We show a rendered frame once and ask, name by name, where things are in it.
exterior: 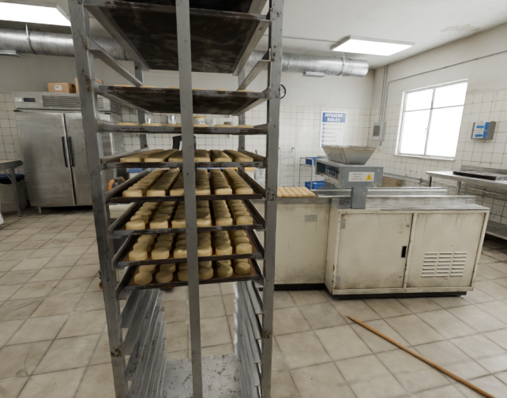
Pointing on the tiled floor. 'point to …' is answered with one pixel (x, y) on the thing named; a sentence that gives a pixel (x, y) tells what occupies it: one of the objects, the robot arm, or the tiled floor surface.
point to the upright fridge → (61, 147)
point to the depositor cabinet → (403, 250)
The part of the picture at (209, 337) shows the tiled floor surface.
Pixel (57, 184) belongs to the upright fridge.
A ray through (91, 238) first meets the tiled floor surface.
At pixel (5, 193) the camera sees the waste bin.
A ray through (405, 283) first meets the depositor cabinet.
